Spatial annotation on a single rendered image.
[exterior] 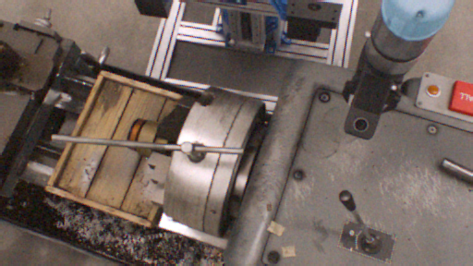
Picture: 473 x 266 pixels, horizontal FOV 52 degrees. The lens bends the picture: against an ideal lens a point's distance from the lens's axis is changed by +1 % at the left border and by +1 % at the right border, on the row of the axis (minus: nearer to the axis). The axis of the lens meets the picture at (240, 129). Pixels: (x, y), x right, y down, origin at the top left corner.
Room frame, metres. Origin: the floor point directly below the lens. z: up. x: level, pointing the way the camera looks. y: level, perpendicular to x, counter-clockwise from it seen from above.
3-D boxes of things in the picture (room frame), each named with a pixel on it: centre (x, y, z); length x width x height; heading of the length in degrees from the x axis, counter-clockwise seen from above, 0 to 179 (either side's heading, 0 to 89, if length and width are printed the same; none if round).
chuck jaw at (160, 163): (0.24, 0.18, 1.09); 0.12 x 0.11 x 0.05; 152
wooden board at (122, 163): (0.42, 0.31, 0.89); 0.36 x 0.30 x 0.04; 152
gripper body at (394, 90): (0.29, -0.23, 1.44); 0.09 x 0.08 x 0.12; 152
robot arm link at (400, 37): (0.29, -0.23, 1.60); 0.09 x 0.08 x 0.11; 158
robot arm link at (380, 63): (0.29, -0.23, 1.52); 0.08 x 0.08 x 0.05
